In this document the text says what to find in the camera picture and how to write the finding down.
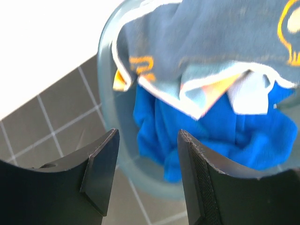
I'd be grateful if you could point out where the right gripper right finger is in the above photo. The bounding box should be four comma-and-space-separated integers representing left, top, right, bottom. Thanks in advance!
178, 130, 300, 225

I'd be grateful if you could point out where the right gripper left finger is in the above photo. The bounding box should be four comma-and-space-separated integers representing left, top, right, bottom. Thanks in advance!
0, 129, 120, 225

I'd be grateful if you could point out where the blue patterned towel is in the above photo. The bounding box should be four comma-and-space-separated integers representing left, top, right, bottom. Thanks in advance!
112, 0, 300, 87

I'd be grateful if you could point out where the bright blue cloth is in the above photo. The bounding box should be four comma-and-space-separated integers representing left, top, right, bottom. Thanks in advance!
133, 85, 298, 183

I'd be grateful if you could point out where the blue plastic tub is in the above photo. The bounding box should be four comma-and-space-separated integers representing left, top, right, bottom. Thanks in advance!
97, 0, 300, 199

